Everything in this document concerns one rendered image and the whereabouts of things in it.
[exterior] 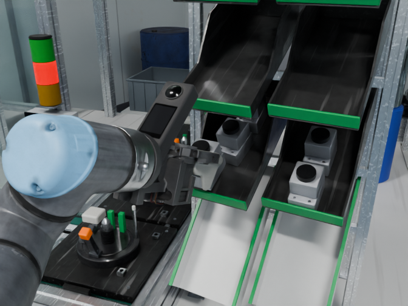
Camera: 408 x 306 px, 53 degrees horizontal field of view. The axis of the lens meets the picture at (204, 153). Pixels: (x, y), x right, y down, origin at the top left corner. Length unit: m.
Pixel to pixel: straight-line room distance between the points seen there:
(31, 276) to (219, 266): 0.48
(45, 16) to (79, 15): 3.50
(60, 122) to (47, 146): 0.02
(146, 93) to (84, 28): 1.80
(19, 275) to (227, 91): 0.43
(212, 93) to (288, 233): 0.31
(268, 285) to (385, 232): 0.58
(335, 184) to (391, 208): 0.72
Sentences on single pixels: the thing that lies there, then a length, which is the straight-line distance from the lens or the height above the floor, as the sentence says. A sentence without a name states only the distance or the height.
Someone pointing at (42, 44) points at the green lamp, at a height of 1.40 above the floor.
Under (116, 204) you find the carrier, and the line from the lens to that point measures 1.13.
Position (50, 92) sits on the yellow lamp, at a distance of 1.00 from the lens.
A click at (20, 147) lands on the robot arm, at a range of 0.39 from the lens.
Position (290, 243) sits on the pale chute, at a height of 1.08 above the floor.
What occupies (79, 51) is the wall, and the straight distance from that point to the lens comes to 4.52.
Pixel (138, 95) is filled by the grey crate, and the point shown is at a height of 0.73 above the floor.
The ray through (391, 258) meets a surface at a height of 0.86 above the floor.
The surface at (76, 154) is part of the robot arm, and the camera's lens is 0.37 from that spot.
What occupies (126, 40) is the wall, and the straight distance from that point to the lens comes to 4.92.
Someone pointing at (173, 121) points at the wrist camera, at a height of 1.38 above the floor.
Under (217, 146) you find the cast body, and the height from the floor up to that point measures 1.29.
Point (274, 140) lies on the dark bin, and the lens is 0.74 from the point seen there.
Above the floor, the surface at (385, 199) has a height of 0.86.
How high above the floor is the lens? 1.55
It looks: 24 degrees down
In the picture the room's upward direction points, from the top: straight up
